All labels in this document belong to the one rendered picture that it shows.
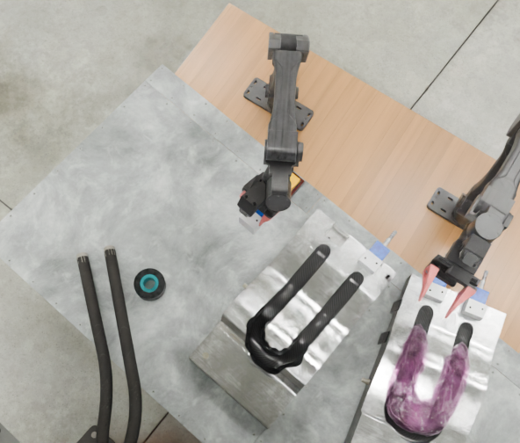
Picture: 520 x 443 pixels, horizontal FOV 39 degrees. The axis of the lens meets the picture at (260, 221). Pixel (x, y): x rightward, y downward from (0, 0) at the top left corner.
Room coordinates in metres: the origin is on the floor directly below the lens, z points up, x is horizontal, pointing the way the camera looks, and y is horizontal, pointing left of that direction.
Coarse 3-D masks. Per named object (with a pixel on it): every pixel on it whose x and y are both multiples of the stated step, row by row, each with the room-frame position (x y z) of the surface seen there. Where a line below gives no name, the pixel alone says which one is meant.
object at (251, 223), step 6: (258, 210) 0.57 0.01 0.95; (240, 216) 0.54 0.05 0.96; (252, 216) 0.55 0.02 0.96; (258, 216) 0.55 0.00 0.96; (240, 222) 0.54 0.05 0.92; (246, 222) 0.53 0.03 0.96; (252, 222) 0.53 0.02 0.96; (258, 222) 0.53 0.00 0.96; (246, 228) 0.53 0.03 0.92; (252, 228) 0.52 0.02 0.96; (258, 228) 0.53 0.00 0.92
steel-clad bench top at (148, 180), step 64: (128, 128) 0.81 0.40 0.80; (192, 128) 0.83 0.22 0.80; (64, 192) 0.60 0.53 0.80; (128, 192) 0.62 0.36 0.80; (192, 192) 0.64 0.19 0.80; (320, 192) 0.69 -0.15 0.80; (0, 256) 0.40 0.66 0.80; (64, 256) 0.42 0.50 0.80; (128, 256) 0.45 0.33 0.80; (192, 256) 0.47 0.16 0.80; (256, 256) 0.49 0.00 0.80; (128, 320) 0.28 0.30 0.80; (192, 320) 0.30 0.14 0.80; (384, 320) 0.37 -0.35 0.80; (192, 384) 0.14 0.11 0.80; (320, 384) 0.18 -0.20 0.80; (512, 384) 0.24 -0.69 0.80
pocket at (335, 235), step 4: (332, 228) 0.58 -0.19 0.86; (336, 228) 0.57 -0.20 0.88; (328, 232) 0.56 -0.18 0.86; (332, 232) 0.56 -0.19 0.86; (336, 232) 0.57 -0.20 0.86; (340, 232) 0.57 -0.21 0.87; (328, 236) 0.55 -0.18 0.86; (332, 236) 0.55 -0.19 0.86; (336, 236) 0.55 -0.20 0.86; (340, 236) 0.56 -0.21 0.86; (344, 236) 0.56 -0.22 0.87; (348, 236) 0.56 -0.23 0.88; (332, 240) 0.54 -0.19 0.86; (336, 240) 0.55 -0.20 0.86; (340, 240) 0.55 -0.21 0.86; (344, 240) 0.55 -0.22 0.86; (336, 244) 0.53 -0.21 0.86; (340, 244) 0.53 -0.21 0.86
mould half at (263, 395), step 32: (320, 224) 0.57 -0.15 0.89; (288, 256) 0.48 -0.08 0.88; (352, 256) 0.50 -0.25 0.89; (256, 288) 0.38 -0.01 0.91; (320, 288) 0.41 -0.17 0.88; (384, 288) 0.43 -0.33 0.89; (224, 320) 0.30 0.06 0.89; (288, 320) 0.31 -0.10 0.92; (352, 320) 0.34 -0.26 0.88; (192, 352) 0.21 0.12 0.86; (224, 352) 0.22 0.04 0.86; (320, 352) 0.24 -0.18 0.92; (224, 384) 0.15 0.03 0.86; (256, 384) 0.16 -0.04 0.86; (288, 384) 0.16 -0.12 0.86; (256, 416) 0.08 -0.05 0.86
